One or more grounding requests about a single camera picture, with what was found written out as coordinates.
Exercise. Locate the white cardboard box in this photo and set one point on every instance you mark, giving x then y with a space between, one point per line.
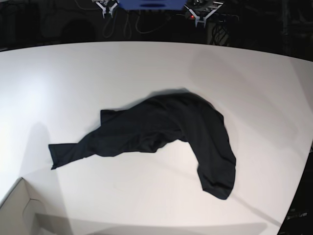
19 213

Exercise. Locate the blue plastic bin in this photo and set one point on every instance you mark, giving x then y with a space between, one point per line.
152 4

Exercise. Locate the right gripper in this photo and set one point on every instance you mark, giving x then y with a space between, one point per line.
108 7

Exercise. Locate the dark navy t-shirt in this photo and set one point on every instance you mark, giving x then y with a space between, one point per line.
155 122

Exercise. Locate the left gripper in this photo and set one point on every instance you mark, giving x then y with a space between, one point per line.
201 10

